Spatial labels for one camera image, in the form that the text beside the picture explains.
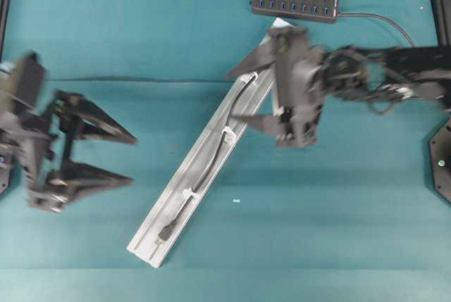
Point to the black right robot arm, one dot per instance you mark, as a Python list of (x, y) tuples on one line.
[(381, 78)]

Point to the aluminium profile rail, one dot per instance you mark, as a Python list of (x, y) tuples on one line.
[(190, 183)]

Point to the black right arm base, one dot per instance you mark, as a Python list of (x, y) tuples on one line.
[(439, 150)]

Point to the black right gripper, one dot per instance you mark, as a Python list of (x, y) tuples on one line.
[(300, 92)]

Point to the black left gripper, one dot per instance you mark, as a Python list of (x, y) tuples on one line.
[(28, 139)]

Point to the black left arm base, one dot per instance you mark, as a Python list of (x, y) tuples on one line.
[(7, 166)]

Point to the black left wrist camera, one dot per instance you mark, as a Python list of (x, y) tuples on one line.
[(21, 82)]

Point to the black USB hub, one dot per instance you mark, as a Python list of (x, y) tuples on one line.
[(321, 11)]

